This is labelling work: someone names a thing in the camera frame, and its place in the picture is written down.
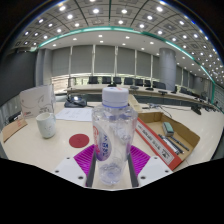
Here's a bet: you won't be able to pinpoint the white printed paper sheet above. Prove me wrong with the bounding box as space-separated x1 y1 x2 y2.
54 107 94 122

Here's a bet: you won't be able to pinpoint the white ceramic mug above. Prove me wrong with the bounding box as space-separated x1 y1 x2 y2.
35 111 57 140

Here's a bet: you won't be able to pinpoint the brown box with red side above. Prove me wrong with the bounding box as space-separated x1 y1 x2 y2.
134 110 202 171

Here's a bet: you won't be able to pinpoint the large white cardboard box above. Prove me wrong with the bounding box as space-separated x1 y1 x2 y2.
19 84 56 119

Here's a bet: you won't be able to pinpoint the grey-green whiteboard eraser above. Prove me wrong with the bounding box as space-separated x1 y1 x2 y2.
162 121 175 137

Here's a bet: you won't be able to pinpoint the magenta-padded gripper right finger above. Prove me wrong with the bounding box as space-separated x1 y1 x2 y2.
128 144 174 188

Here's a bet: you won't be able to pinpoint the flat round red coaster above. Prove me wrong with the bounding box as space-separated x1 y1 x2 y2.
68 133 90 149

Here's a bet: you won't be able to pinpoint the row of black office chairs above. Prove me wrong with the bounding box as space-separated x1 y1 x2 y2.
87 75 201 98

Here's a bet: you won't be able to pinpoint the small open white box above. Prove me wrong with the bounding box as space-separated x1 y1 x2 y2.
128 94 144 114

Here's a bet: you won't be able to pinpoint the clear plastic water bottle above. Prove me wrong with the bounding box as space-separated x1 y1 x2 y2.
91 86 139 186

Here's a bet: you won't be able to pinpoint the round ceiling lights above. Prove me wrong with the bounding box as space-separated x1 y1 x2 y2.
14 1 221 68

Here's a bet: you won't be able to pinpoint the black pen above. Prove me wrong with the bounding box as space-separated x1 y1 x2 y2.
157 133 184 155
170 135 190 152

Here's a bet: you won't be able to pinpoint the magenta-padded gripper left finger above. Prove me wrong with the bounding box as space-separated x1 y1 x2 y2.
53 143 98 188

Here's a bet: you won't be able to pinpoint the brown kraft paper envelope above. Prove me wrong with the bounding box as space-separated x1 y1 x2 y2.
1 118 29 144

